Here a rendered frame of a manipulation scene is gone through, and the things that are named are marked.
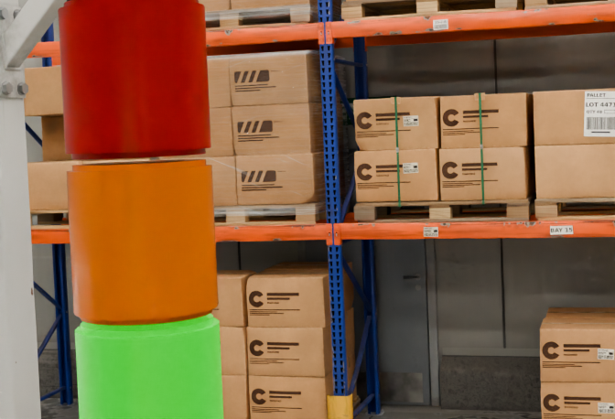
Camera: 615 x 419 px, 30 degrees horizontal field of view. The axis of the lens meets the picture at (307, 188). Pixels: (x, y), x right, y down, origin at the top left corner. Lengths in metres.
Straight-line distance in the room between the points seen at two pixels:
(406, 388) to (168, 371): 9.09
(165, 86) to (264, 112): 7.77
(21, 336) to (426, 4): 5.36
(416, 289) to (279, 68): 2.28
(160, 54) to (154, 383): 0.11
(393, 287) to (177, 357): 8.96
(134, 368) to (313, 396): 7.97
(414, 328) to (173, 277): 8.99
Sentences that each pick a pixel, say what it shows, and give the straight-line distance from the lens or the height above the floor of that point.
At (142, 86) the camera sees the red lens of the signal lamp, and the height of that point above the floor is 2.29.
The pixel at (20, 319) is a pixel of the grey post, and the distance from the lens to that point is 3.00.
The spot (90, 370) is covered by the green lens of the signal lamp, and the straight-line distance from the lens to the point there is 0.40.
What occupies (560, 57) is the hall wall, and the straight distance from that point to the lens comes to 9.13.
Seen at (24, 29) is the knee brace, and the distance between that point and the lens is 2.92.
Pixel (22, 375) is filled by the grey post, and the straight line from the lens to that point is 3.02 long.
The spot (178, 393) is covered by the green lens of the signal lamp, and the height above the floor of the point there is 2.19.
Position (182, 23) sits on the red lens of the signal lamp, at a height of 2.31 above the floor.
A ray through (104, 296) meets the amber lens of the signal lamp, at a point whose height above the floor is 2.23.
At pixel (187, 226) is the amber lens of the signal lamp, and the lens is 0.38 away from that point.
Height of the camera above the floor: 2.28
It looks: 3 degrees down
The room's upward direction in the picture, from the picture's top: 2 degrees counter-clockwise
